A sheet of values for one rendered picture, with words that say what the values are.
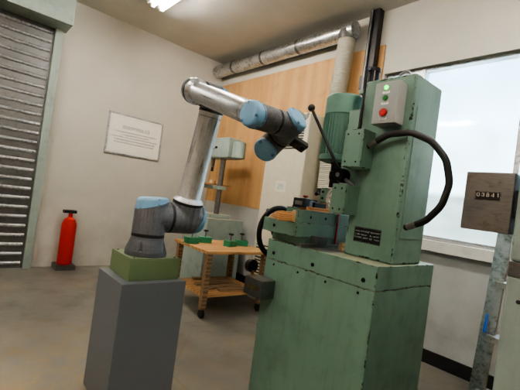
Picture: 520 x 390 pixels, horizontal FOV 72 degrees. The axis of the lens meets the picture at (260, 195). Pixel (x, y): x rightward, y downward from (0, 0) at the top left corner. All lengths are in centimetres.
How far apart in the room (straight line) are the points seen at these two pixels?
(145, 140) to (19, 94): 127
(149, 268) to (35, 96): 278
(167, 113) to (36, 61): 140
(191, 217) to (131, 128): 273
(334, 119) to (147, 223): 97
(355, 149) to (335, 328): 68
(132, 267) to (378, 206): 105
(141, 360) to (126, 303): 28
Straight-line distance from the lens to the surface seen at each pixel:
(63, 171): 419
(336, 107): 171
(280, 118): 123
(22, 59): 421
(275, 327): 168
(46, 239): 424
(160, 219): 171
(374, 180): 148
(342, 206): 144
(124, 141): 436
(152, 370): 184
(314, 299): 151
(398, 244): 144
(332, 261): 144
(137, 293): 166
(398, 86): 146
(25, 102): 413
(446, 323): 288
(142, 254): 170
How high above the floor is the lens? 98
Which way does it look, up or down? 1 degrees up
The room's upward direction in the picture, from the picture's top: 8 degrees clockwise
